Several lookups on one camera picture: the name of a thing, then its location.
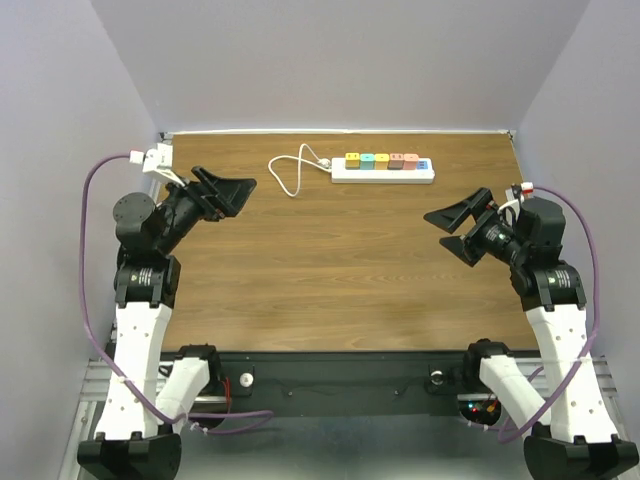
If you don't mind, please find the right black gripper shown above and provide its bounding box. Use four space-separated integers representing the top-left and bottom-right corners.
423 186 529 266

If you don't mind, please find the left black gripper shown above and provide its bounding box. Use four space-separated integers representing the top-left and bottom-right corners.
158 165 257 253

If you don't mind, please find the white power strip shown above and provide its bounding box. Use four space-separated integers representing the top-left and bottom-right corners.
330 155 436 185

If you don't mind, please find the pink orange charger plug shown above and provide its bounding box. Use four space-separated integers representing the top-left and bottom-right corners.
403 153 420 170

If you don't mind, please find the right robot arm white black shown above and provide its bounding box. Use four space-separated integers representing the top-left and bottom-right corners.
424 183 639 479

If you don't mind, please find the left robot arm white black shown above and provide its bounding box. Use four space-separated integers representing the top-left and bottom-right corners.
77 166 257 479

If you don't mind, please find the brown pink charger plug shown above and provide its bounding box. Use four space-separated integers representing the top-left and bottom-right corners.
388 153 404 170

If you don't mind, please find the teal charger plug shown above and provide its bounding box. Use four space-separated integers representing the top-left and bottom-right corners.
359 153 375 170

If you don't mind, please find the yellow two-port charger plug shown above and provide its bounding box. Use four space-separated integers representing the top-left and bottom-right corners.
345 152 360 170

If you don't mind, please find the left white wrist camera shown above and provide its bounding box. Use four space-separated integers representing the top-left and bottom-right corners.
129 143 185 186

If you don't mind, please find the white power strip cord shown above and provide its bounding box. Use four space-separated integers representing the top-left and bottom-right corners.
267 142 335 199

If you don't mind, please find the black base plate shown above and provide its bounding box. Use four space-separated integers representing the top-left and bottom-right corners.
102 351 524 419

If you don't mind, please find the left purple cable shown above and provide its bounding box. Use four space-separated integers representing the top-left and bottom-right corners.
79 152 275 435

